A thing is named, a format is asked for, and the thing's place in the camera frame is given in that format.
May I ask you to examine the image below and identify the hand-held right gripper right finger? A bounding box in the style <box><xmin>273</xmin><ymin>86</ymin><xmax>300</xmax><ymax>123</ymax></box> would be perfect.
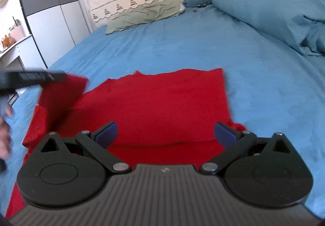
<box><xmin>200</xmin><ymin>122</ymin><xmax>292</xmax><ymax>175</ymax></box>

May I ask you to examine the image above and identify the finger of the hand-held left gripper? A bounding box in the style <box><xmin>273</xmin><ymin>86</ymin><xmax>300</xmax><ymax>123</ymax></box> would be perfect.
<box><xmin>46</xmin><ymin>71</ymin><xmax>68</xmax><ymax>86</ymax></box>

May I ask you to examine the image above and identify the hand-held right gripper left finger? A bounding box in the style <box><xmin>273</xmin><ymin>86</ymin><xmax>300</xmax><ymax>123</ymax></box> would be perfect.
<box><xmin>41</xmin><ymin>121</ymin><xmax>129</xmax><ymax>173</ymax></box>

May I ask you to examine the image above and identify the red cloth garment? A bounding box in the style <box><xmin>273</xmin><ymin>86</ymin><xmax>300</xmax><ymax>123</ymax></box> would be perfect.
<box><xmin>5</xmin><ymin>68</ymin><xmax>250</xmax><ymax>219</ymax></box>

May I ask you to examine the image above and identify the person's left hand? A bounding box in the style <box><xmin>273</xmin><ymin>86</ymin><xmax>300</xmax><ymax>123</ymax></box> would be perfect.
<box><xmin>0</xmin><ymin>105</ymin><xmax>14</xmax><ymax>159</ymax></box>

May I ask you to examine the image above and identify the white side desk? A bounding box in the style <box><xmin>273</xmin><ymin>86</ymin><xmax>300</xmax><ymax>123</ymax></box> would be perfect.
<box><xmin>0</xmin><ymin>34</ymin><xmax>35</xmax><ymax>70</ymax></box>

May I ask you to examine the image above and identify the pink cup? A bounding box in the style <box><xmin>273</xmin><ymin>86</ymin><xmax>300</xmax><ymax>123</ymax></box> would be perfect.
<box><xmin>11</xmin><ymin>26</ymin><xmax>25</xmax><ymax>40</ymax></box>

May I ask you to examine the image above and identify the white and grey wardrobe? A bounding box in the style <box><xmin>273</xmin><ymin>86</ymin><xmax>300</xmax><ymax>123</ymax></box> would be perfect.
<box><xmin>15</xmin><ymin>0</ymin><xmax>91</xmax><ymax>69</ymax></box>

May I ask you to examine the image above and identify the green pillow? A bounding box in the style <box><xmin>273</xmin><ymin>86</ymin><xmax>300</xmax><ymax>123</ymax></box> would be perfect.
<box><xmin>105</xmin><ymin>0</ymin><xmax>185</xmax><ymax>35</ymax></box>

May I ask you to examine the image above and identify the blue duvet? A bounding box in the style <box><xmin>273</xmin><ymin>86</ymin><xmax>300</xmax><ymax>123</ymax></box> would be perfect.
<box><xmin>211</xmin><ymin>0</ymin><xmax>325</xmax><ymax>57</ymax></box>

